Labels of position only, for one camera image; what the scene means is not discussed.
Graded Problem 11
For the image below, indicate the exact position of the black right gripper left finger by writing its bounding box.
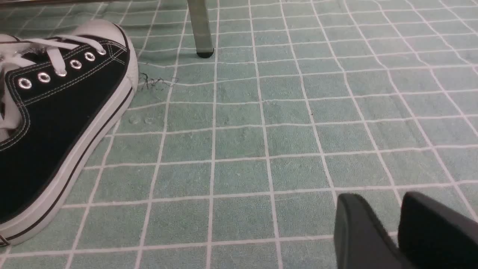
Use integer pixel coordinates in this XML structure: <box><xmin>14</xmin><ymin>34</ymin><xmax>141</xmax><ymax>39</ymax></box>
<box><xmin>333</xmin><ymin>194</ymin><xmax>407</xmax><ymax>269</ymax></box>

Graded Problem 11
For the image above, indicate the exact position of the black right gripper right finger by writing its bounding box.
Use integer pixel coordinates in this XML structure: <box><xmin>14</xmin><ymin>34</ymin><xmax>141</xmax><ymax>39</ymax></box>
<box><xmin>398</xmin><ymin>191</ymin><xmax>478</xmax><ymax>269</ymax></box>

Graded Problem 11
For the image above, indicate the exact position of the green checkered floor mat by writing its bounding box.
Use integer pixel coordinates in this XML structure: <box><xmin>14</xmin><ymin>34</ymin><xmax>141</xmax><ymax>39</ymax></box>
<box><xmin>1</xmin><ymin>0</ymin><xmax>478</xmax><ymax>269</ymax></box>

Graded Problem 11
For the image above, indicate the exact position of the black white canvas sneaker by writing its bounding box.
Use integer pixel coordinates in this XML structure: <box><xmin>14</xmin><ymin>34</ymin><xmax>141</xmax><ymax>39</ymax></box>
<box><xmin>0</xmin><ymin>19</ymin><xmax>139</xmax><ymax>247</ymax></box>

